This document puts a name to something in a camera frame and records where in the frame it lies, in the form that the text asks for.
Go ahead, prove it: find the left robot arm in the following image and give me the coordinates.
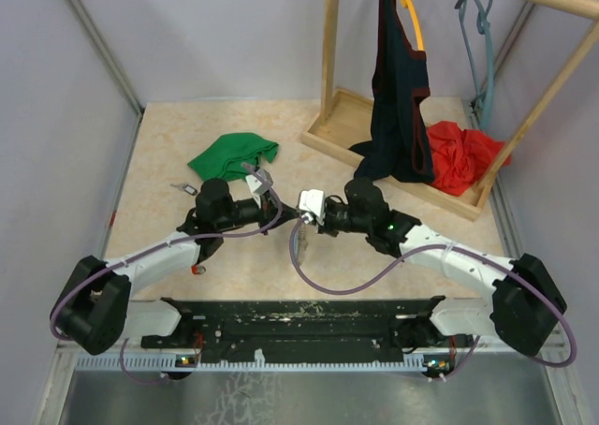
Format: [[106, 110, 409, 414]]
[[50, 175, 299, 355]]

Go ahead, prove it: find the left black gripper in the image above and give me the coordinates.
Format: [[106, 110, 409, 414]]
[[216, 189, 299, 233]]

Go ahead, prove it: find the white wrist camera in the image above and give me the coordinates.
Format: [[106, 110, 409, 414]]
[[242, 163, 272, 207], [298, 189, 326, 226]]

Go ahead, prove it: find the grey-blue hanger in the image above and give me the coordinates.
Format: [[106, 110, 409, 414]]
[[450, 0, 511, 131]]

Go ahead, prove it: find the aluminium rail frame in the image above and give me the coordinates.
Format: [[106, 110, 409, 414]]
[[55, 315, 567, 374]]

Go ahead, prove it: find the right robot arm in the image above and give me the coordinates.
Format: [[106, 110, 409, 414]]
[[299, 178, 567, 357]]

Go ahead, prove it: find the dark navy garment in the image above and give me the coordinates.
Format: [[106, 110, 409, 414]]
[[350, 0, 434, 183]]

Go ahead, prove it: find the green cloth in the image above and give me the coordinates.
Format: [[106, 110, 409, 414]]
[[187, 132, 279, 182]]

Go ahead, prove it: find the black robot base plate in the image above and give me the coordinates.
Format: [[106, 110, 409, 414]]
[[141, 297, 474, 364]]

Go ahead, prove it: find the red cloth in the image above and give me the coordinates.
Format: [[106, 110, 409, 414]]
[[427, 121, 504, 197]]

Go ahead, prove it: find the yellow hanger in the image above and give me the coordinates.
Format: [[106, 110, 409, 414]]
[[400, 0, 425, 51]]

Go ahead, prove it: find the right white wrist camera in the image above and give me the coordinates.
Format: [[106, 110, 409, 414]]
[[298, 189, 326, 226]]

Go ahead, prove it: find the wooden clothes rack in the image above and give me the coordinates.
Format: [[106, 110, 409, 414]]
[[300, 0, 599, 222]]

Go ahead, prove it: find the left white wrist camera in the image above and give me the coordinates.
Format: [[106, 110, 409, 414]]
[[242, 163, 272, 207]]

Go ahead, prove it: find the red key tag with key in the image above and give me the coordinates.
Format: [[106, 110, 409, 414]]
[[191, 264, 206, 275]]

